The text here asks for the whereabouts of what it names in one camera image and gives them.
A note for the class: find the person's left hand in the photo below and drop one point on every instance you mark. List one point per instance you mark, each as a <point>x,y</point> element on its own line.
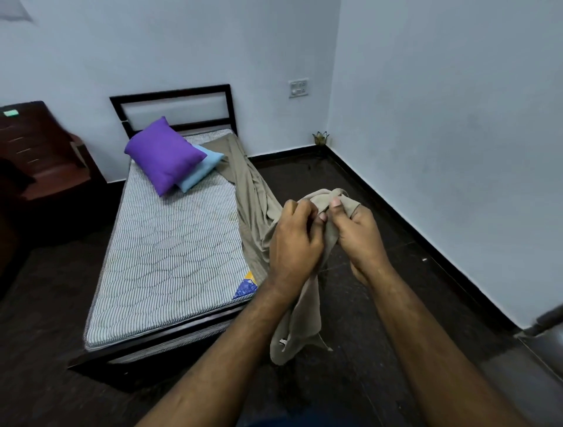
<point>292,255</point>

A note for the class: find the person's right hand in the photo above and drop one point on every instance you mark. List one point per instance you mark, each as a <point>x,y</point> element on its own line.
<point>363,242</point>

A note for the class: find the beige striped bed sheet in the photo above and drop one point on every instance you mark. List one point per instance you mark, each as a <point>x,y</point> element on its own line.
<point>250,198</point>

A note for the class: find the light blue pillow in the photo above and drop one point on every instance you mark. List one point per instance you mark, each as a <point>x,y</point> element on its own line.
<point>202,167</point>

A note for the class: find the purple dotted pillow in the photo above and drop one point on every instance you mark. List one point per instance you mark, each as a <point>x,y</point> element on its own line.
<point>162,154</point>

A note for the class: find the person's left forearm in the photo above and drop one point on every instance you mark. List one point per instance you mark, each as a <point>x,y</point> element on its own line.
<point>220,365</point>

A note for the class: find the person's right forearm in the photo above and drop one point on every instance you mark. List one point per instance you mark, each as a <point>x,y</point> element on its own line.
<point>431,360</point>

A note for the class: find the person's navy blue shirt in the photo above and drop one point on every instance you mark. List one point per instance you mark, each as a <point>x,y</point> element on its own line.
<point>286,422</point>

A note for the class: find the lotus shaped candle holder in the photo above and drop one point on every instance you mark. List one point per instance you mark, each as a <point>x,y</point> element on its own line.
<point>321,138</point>

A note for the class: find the white striped mattress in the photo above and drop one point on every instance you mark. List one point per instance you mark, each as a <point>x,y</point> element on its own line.
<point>167,255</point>

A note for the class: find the maroon plastic chair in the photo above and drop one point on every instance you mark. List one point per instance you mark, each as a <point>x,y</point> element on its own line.
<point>35,145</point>

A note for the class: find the white wall socket plate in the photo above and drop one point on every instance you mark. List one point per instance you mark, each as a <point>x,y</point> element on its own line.
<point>298,88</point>

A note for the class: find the dark wooden bed frame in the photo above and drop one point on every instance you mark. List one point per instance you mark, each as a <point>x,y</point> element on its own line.
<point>171,93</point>

